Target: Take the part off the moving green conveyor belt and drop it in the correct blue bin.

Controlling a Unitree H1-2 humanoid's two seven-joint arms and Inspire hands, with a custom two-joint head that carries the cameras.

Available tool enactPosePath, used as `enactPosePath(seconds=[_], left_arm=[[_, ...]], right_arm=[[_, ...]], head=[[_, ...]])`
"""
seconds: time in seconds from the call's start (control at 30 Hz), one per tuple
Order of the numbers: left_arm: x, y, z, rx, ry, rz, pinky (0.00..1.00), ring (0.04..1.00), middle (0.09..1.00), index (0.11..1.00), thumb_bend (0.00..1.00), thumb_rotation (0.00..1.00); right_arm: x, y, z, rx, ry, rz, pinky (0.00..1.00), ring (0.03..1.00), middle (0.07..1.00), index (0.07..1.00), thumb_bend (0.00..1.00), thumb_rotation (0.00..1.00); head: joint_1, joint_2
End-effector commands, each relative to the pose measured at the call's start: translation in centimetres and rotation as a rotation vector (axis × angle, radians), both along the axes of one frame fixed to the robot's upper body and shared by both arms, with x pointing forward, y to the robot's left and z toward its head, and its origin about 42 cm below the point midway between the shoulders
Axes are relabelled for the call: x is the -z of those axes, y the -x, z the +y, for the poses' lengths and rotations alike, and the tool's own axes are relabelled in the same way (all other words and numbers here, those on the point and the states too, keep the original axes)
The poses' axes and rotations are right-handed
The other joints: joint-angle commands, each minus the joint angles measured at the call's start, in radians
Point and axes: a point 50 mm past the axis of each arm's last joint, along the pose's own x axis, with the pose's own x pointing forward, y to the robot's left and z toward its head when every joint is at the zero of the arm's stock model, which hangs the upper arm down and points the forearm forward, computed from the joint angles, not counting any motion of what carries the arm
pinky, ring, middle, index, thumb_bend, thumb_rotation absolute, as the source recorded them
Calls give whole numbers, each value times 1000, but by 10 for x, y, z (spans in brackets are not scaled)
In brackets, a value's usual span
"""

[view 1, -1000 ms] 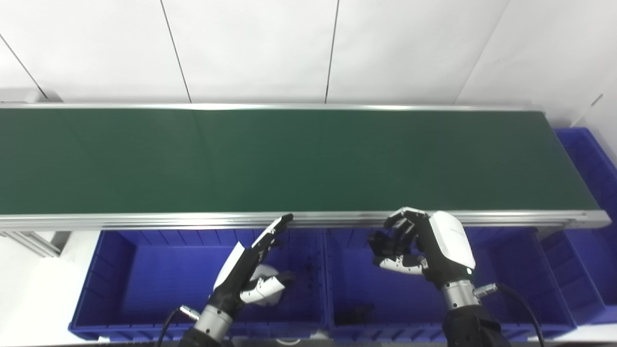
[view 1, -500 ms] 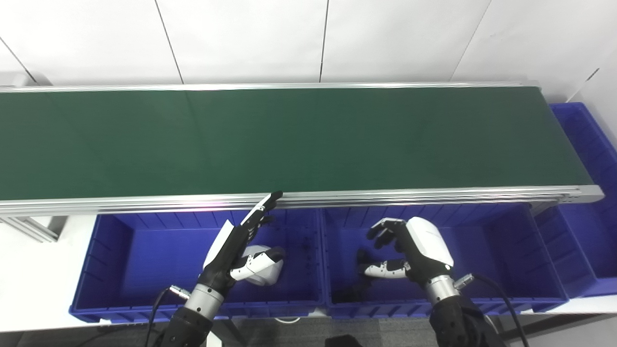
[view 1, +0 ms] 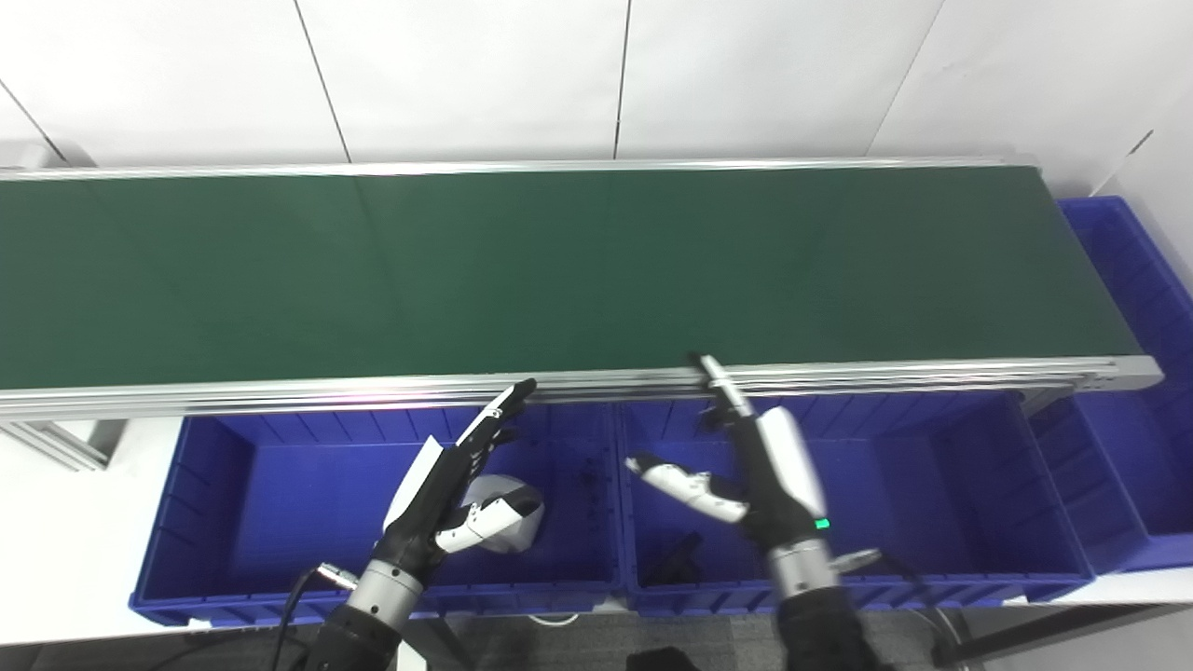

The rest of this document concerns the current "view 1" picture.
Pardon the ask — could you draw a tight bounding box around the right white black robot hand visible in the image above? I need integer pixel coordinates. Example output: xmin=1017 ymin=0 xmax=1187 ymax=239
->
xmin=624 ymin=352 xmax=832 ymax=560

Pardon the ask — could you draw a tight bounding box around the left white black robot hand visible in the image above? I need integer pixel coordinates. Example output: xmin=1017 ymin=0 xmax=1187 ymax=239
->
xmin=377 ymin=377 xmax=544 ymax=583

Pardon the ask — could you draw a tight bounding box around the white grey housing part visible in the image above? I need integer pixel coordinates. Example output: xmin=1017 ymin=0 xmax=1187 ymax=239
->
xmin=461 ymin=473 xmax=544 ymax=555

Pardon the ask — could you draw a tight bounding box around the black part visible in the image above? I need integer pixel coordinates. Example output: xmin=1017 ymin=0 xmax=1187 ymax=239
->
xmin=643 ymin=531 xmax=706 ymax=588

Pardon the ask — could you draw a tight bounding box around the blue plastic bin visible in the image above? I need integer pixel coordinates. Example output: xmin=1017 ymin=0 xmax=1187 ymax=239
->
xmin=1025 ymin=196 xmax=1193 ymax=574
xmin=130 ymin=403 xmax=625 ymax=625
xmin=615 ymin=391 xmax=1093 ymax=616

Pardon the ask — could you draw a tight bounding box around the green conveyor belt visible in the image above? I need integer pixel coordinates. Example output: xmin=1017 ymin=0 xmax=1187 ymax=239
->
xmin=0 ymin=157 xmax=1164 ymax=422
xmin=0 ymin=168 xmax=1143 ymax=390

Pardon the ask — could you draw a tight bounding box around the aluminium conveyor leg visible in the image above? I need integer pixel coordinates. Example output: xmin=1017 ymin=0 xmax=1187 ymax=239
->
xmin=0 ymin=419 xmax=127 ymax=472

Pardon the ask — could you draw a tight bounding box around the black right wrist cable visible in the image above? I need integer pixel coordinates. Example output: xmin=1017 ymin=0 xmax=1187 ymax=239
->
xmin=834 ymin=548 xmax=942 ymax=644

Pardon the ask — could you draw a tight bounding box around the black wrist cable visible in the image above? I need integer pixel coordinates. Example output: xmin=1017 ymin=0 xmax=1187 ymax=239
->
xmin=270 ymin=562 xmax=360 ymax=671
xmin=834 ymin=548 xmax=942 ymax=644

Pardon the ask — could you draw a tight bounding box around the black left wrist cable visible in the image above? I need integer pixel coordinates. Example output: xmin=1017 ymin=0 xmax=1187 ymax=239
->
xmin=270 ymin=562 xmax=360 ymax=671

